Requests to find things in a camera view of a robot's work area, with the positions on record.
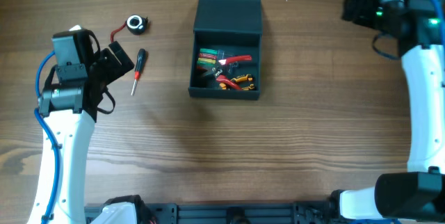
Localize black red screwdriver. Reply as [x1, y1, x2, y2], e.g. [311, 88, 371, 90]
[131, 49, 147, 96]

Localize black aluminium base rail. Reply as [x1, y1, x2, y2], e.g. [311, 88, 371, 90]
[84, 201, 341, 224]

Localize orange black pliers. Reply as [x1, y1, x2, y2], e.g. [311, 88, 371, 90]
[217, 74, 256, 90]

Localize red handled wire strippers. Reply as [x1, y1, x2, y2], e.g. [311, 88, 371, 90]
[200, 55, 252, 84]

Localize clear case coloured bits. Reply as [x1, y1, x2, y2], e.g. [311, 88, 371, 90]
[195, 48, 239, 73]

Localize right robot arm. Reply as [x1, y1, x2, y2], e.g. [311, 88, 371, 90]
[332, 0, 444, 223]

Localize black white tape measure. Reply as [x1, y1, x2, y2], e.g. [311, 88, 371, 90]
[110, 15, 149, 42]

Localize left blue cable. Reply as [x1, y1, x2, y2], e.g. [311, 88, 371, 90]
[33, 49, 62, 224]

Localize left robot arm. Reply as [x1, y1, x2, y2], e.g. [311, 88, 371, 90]
[28, 26, 134, 223]

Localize dark green open box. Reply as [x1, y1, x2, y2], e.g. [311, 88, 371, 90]
[188, 0, 263, 100]

